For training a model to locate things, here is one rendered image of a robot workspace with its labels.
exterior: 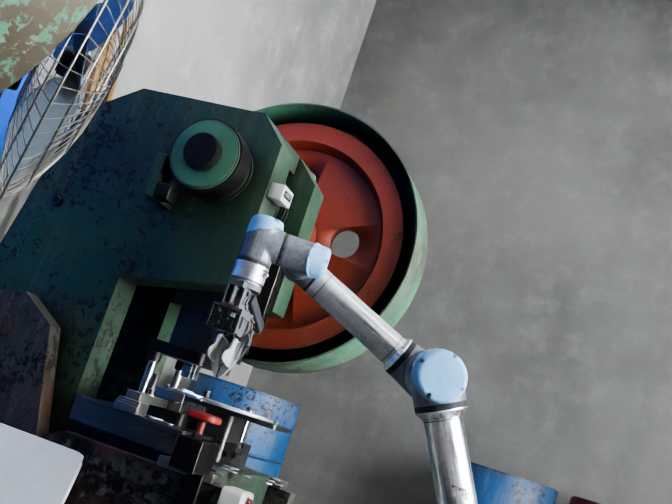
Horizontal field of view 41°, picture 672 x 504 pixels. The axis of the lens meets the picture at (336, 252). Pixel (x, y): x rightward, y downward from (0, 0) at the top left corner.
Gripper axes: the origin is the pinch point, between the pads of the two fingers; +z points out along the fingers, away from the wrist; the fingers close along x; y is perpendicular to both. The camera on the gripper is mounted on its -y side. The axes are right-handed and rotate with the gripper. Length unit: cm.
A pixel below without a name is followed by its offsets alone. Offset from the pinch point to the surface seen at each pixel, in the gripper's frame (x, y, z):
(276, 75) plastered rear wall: -143, -252, -175
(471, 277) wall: -25, -363, -112
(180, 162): -28, -1, -44
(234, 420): -5.6, -29.5, 9.4
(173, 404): -20.6, -25.0, 10.3
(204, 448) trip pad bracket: 3.0, 1.4, 16.1
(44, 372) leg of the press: -45.9, -5.7, 12.3
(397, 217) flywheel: 8, -66, -60
